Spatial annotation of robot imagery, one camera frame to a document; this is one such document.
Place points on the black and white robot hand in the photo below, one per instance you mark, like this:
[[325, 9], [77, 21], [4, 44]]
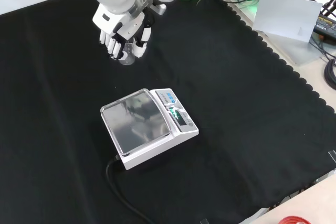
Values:
[[115, 22]]

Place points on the small clear glass beaker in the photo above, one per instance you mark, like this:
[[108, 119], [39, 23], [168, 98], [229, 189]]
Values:
[[127, 61]]

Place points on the white electronic balance steel pan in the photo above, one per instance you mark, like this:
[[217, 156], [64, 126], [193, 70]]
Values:
[[147, 119]]

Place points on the black bench cloth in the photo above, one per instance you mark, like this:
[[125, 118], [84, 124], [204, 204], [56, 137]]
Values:
[[236, 103]]

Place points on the black power adapter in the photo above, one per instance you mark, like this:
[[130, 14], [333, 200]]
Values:
[[325, 26]]

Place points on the grey tape piece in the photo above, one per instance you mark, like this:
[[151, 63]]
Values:
[[333, 155], [204, 221]]

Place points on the red round object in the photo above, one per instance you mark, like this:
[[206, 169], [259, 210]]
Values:
[[291, 219]]

